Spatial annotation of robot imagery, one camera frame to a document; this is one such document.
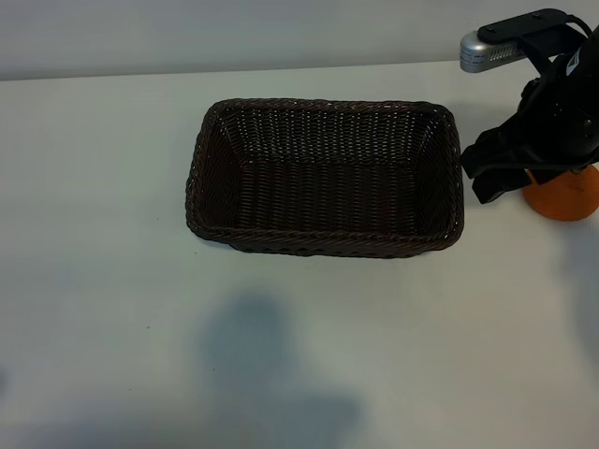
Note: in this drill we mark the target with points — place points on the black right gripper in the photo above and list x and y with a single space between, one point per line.
557 126

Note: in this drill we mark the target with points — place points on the orange fruit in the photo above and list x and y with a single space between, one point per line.
561 203

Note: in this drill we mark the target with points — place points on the dark brown wicker basket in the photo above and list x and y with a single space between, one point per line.
327 196

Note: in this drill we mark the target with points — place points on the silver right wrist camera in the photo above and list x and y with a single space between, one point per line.
475 51

